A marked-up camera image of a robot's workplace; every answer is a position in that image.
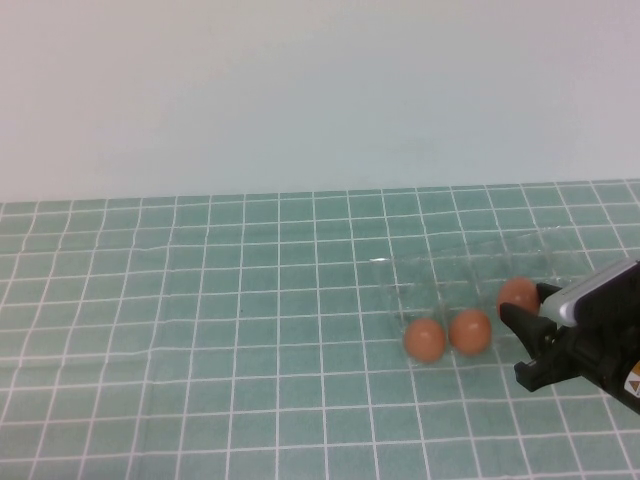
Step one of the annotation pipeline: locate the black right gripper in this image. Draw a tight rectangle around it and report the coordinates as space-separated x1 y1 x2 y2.
498 281 640 417

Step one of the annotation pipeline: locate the brown egg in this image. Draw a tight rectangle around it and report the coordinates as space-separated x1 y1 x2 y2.
403 318 447 364
496 277 542 321
448 308 494 357

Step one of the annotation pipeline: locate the clear plastic egg tray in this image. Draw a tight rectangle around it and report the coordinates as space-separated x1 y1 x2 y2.
370 225 617 370

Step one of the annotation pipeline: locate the green checkered tablecloth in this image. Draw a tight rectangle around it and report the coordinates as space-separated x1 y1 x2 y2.
0 182 640 480

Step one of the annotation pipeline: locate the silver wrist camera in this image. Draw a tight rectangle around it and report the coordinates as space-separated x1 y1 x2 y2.
541 258 640 327

